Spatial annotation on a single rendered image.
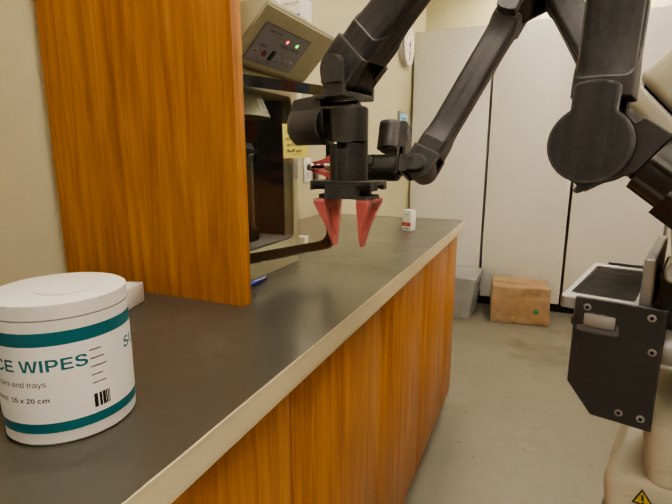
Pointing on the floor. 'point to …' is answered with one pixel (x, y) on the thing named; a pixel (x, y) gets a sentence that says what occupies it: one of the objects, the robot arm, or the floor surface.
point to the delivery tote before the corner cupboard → (466, 290)
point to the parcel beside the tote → (519, 300)
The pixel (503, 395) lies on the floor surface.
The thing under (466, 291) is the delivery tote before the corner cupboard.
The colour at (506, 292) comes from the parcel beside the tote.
